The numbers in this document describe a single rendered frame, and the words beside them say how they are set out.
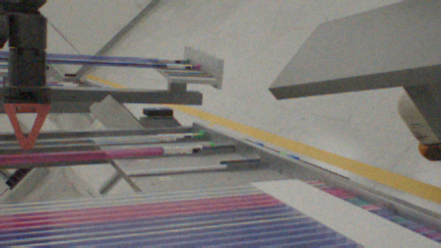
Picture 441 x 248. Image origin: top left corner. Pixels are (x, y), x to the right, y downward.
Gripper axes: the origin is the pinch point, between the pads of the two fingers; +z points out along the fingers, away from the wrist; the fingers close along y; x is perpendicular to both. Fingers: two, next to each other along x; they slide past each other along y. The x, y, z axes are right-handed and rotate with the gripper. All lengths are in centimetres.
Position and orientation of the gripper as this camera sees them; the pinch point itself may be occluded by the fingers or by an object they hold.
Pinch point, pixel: (27, 144)
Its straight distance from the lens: 87.1
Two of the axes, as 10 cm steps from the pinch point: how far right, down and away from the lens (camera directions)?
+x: 9.3, 0.0, 3.6
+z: -0.5, 9.9, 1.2
